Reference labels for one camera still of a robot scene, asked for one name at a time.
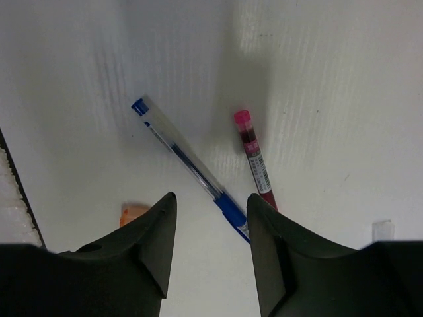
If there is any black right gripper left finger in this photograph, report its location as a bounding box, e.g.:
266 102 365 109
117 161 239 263
1 193 177 316

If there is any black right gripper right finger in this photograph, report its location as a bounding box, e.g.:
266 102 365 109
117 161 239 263
247 194 422 316

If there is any blue gel pen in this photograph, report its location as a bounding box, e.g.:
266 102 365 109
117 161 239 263
131 98 250 242

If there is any pink red gel pen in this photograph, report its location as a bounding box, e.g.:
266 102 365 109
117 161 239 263
233 110 278 210

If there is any orange correction tape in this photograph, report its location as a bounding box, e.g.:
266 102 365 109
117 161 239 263
119 203 150 227

